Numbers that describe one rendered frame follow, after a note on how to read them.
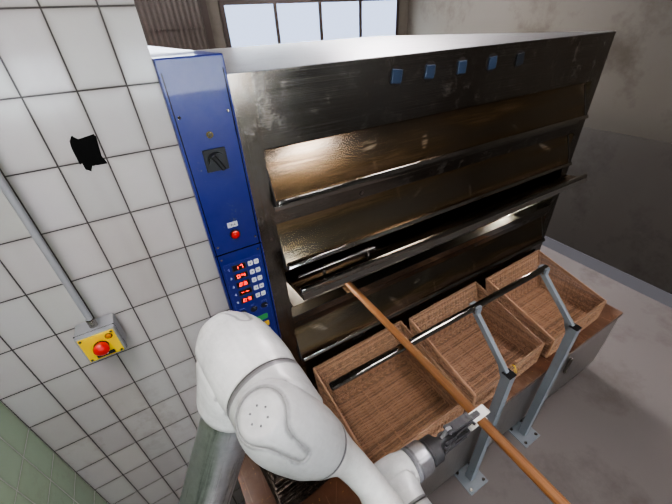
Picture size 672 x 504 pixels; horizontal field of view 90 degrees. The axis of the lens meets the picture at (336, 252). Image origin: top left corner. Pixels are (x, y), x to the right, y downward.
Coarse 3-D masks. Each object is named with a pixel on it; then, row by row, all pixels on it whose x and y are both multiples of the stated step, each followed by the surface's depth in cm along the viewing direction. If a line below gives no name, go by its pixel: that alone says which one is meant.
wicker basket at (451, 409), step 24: (384, 336) 177; (408, 336) 179; (336, 360) 165; (408, 360) 188; (432, 360) 167; (360, 384) 176; (384, 384) 179; (408, 384) 178; (432, 384) 175; (336, 408) 147; (360, 408) 169; (384, 408) 168; (408, 408) 168; (432, 408) 167; (456, 408) 152; (360, 432) 158; (384, 432) 158; (408, 432) 157; (432, 432) 151
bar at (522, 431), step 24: (504, 288) 151; (552, 288) 162; (480, 312) 144; (576, 336) 160; (384, 360) 123; (552, 360) 173; (336, 384) 115; (504, 384) 141; (552, 384) 182; (480, 432) 167; (528, 432) 211; (480, 456) 174; (480, 480) 190
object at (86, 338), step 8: (96, 320) 98; (104, 320) 98; (112, 320) 98; (80, 328) 96; (88, 328) 96; (96, 328) 96; (104, 328) 95; (112, 328) 96; (120, 328) 102; (80, 336) 93; (88, 336) 94; (96, 336) 95; (104, 336) 96; (112, 336) 97; (120, 336) 99; (80, 344) 93; (88, 344) 94; (112, 344) 98; (120, 344) 99; (88, 352) 96; (112, 352) 99; (88, 360) 97; (96, 360) 98
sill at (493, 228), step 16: (528, 208) 211; (544, 208) 211; (496, 224) 196; (512, 224) 200; (464, 240) 184; (480, 240) 190; (416, 256) 174; (432, 256) 173; (384, 272) 164; (400, 272) 165; (368, 288) 158; (304, 304) 148; (320, 304) 147; (336, 304) 152
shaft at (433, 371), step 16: (352, 288) 151; (368, 304) 141; (384, 320) 133; (400, 336) 126; (416, 352) 120; (432, 368) 114; (448, 384) 108; (464, 400) 104; (496, 432) 95; (512, 448) 91; (528, 464) 88; (544, 480) 85; (560, 496) 82
